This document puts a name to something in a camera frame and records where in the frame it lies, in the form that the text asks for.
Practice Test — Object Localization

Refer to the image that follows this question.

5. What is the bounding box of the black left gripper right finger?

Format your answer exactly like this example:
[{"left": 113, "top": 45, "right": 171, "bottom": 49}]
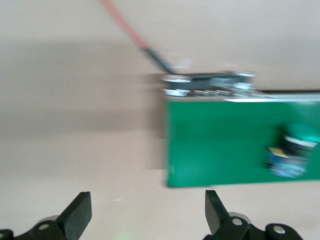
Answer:
[{"left": 202, "top": 189, "right": 305, "bottom": 240}]

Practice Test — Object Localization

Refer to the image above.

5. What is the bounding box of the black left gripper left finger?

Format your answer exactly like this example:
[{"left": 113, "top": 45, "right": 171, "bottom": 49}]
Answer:
[{"left": 0, "top": 191, "right": 93, "bottom": 240}]

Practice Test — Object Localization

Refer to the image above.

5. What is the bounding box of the red black conveyor power cable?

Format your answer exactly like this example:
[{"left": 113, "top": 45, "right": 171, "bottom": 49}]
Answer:
[{"left": 97, "top": 0, "right": 176, "bottom": 75}]

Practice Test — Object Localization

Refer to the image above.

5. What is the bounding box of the green belt conveyor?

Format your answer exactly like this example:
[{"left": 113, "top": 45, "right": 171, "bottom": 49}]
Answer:
[{"left": 161, "top": 71, "right": 320, "bottom": 188}]

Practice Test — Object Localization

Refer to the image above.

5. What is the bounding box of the green cap push button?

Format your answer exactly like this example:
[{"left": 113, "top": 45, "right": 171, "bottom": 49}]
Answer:
[{"left": 263, "top": 122, "right": 320, "bottom": 179}]

